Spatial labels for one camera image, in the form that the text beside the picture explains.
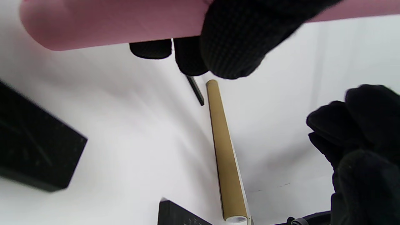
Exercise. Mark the person's right hand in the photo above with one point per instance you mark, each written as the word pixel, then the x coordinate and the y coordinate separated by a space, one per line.
pixel 368 150

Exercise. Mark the person's left hand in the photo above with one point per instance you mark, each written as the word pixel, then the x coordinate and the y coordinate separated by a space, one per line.
pixel 243 37

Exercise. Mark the black paperweight bar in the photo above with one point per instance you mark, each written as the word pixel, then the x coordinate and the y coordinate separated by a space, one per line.
pixel 34 140
pixel 178 214
pixel 196 90

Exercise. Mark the brown cardboard mailing tube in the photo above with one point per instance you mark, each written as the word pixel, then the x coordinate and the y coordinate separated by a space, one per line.
pixel 225 150

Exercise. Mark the pink paper sheet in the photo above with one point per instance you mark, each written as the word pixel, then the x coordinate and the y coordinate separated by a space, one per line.
pixel 109 22

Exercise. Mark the black stand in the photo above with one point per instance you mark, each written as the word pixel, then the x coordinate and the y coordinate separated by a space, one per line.
pixel 309 218

